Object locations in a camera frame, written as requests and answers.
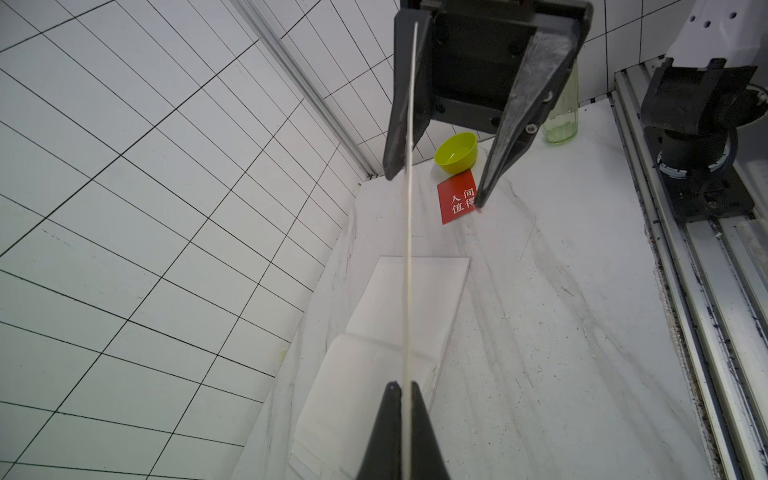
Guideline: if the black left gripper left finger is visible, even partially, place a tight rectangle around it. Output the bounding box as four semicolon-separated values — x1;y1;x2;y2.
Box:
356;382;402;480

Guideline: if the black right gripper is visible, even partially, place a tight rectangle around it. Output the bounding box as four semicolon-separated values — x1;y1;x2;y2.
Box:
382;1;594;209

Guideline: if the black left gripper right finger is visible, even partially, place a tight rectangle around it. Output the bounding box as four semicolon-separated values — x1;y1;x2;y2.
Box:
411;382;450;480

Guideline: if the cream patterned photo card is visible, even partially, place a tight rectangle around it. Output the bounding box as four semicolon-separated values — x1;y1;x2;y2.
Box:
401;23;419;480

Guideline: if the white photo album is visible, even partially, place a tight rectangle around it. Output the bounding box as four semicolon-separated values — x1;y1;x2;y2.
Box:
288;256;470;479

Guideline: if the red photo card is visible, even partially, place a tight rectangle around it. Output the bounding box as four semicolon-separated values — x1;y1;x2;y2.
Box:
437;170;476;225

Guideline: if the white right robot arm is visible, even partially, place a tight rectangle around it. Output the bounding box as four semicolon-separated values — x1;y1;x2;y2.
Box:
382;1;767;221

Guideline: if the lime green plastic bowl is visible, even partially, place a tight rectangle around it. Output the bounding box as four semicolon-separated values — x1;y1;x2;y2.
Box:
434;132;478;175

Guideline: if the clear green glass cup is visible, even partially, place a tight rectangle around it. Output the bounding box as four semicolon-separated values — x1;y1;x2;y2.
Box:
542;64;579;145

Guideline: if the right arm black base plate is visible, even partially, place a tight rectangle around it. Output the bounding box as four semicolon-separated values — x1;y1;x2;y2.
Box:
644;127;755;223

